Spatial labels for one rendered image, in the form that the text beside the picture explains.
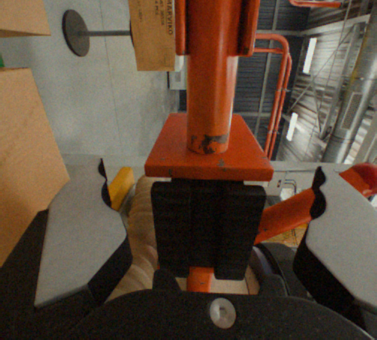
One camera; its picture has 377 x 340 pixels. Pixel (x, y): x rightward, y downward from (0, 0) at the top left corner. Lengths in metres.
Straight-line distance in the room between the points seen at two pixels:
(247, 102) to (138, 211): 10.99
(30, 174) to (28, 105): 0.10
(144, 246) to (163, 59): 1.75
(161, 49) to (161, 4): 0.32
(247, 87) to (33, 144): 10.80
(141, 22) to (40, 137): 1.60
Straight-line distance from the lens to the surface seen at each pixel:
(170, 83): 7.56
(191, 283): 0.18
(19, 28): 0.99
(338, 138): 6.07
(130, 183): 0.32
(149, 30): 1.86
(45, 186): 0.40
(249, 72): 10.95
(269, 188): 1.34
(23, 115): 0.36
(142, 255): 0.18
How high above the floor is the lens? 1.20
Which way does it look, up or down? 3 degrees down
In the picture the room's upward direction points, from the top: 92 degrees clockwise
